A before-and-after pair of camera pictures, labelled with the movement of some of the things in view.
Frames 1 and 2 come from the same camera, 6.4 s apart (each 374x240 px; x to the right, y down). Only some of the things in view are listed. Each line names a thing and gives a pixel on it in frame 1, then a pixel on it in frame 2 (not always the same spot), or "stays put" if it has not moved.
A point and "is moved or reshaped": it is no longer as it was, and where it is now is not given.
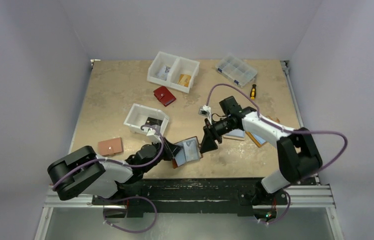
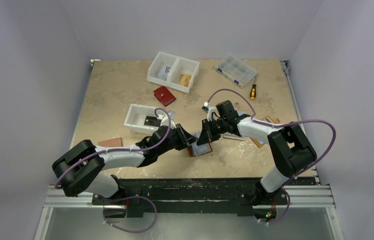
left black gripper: x=170 y=149 -> x=189 y=138
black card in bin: x=151 y=121 stays put
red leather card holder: x=164 y=95 stays put
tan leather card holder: x=190 y=151 is moved or reshaped
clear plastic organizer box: x=239 y=72 stays put
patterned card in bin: x=164 y=73 stays put
